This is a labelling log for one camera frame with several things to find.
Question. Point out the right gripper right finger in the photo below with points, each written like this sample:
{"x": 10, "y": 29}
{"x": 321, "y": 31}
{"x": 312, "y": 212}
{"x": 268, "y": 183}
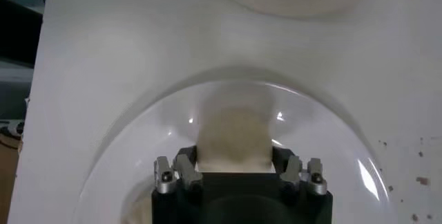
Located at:
{"x": 316, "y": 178}

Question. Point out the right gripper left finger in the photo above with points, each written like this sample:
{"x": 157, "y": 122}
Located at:
{"x": 165, "y": 177}

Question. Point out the white round plate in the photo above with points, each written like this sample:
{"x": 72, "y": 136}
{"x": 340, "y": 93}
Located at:
{"x": 328, "y": 135}

